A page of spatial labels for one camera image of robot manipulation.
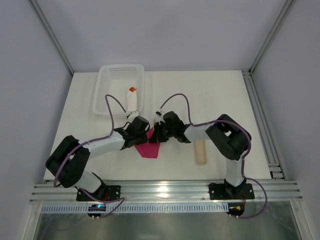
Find pink paper napkin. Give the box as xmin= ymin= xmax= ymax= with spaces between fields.
xmin=134 ymin=140 xmax=161 ymax=159

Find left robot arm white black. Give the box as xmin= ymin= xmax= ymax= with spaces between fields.
xmin=45 ymin=116 xmax=150 ymax=203

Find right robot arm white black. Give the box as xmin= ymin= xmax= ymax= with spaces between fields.
xmin=149 ymin=111 xmax=255 ymax=201

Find white rolled napkin bundle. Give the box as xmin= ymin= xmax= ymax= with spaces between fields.
xmin=126 ymin=89 xmax=138 ymax=113

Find beige wooden utensil tray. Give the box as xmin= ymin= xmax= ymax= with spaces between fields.
xmin=194 ymin=140 xmax=207 ymax=166

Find orange utensil tip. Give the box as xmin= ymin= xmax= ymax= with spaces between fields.
xmin=129 ymin=87 xmax=137 ymax=92

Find white plastic basket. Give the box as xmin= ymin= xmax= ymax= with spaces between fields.
xmin=92 ymin=64 xmax=145 ymax=116

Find left controller board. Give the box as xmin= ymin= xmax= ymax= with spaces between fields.
xmin=87 ymin=203 xmax=110 ymax=220

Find controller board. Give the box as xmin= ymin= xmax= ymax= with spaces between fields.
xmin=87 ymin=203 xmax=110 ymax=220
xmin=226 ymin=202 xmax=245 ymax=219

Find right controller board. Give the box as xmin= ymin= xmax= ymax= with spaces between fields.
xmin=226 ymin=202 xmax=245 ymax=219

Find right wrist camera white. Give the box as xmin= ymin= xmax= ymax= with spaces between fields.
xmin=155 ymin=109 xmax=166 ymax=118

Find aluminium front rail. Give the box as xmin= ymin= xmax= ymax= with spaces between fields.
xmin=29 ymin=179 xmax=303 ymax=204

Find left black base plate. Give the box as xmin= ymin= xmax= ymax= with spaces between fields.
xmin=76 ymin=184 xmax=121 ymax=203

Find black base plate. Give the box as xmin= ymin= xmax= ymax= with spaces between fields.
xmin=208 ymin=182 xmax=255 ymax=200
xmin=76 ymin=184 xmax=121 ymax=203

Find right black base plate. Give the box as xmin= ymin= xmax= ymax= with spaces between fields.
xmin=208 ymin=182 xmax=255 ymax=200

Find white slotted cable duct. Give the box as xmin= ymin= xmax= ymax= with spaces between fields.
xmin=40 ymin=202 xmax=228 ymax=214

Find right aluminium side rail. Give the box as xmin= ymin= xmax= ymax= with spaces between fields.
xmin=241 ymin=69 xmax=287 ymax=181

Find left aluminium frame post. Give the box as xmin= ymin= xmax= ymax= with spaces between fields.
xmin=27 ymin=0 xmax=75 ymax=76

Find aluminium frame post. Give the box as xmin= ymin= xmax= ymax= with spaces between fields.
xmin=249 ymin=0 xmax=297 ymax=75
xmin=27 ymin=0 xmax=75 ymax=76

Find right aluminium frame post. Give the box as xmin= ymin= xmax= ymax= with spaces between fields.
xmin=249 ymin=0 xmax=297 ymax=75

